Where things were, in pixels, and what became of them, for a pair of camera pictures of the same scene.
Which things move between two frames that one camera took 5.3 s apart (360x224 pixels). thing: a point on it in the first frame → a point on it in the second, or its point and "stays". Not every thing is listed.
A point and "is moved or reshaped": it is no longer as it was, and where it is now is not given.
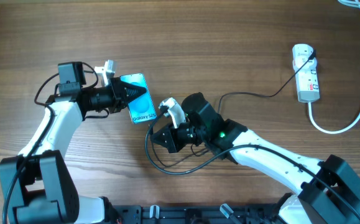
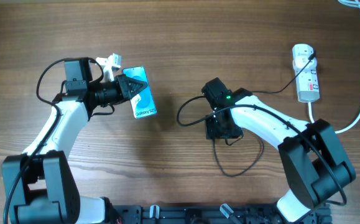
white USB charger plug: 299,60 stays
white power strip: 307,81 stays
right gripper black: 172,142 → 211,131
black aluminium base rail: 135,214 stays
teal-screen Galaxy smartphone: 142,107 is moved or reshaped
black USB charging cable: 219,109 → 240,173
